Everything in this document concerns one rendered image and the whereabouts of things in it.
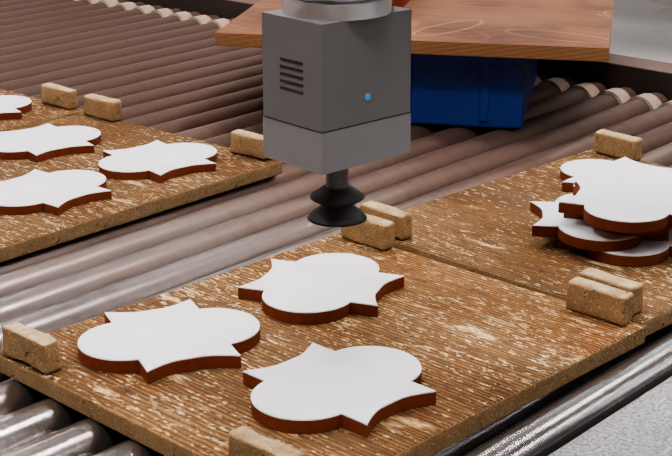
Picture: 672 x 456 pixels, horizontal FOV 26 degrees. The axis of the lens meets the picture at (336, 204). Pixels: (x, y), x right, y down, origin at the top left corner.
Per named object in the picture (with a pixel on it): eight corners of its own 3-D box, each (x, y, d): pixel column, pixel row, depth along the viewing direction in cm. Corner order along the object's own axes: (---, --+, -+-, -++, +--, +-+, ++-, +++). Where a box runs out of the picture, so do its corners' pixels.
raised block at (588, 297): (635, 322, 123) (637, 291, 122) (622, 328, 121) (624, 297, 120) (576, 304, 126) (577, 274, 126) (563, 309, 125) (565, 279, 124)
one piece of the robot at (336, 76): (330, -59, 106) (330, 156, 111) (233, -47, 101) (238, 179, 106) (425, -44, 99) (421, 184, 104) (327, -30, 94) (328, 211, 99)
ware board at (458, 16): (614, -7, 225) (614, -19, 225) (608, 62, 179) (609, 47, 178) (298, -17, 235) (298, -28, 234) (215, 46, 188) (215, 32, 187)
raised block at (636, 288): (644, 312, 125) (646, 282, 124) (631, 318, 123) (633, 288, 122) (587, 294, 129) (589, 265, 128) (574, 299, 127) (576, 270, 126)
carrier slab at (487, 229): (869, 229, 150) (871, 214, 150) (641, 339, 123) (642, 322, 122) (592, 160, 174) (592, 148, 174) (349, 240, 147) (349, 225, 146)
